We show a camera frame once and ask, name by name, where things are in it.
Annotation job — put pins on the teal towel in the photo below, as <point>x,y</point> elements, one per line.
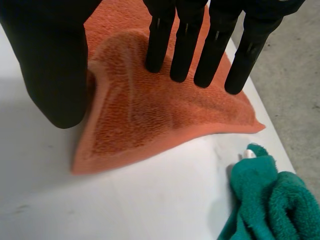
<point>270,200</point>

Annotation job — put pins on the coral towel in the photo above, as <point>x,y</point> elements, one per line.
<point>150,110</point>

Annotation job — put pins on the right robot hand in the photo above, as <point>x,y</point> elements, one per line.
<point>55,62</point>

